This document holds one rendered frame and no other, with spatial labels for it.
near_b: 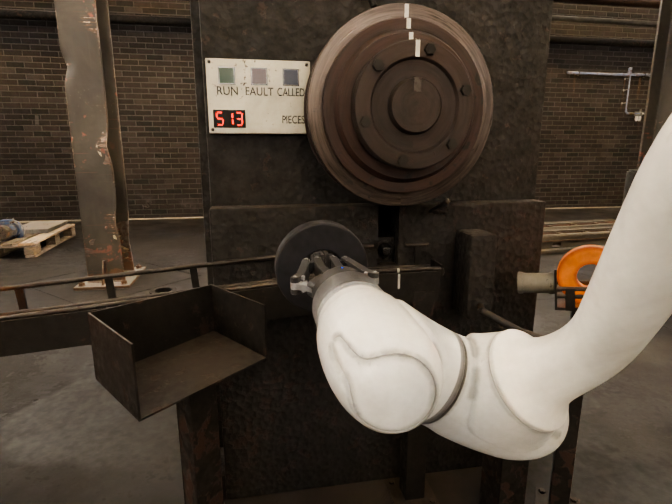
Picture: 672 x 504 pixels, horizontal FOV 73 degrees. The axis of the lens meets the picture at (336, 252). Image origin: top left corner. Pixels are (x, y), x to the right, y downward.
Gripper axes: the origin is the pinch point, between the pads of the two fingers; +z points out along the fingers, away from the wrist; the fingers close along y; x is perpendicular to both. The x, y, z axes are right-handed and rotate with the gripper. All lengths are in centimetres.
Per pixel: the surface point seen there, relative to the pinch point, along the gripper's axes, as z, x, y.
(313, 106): 38.6, 25.3, 4.3
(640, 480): 27, -87, 106
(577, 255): 26, -10, 70
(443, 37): 38, 41, 35
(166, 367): 13.6, -25.4, -29.2
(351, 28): 39, 42, 13
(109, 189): 290, -27, -113
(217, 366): 11.0, -24.7, -19.1
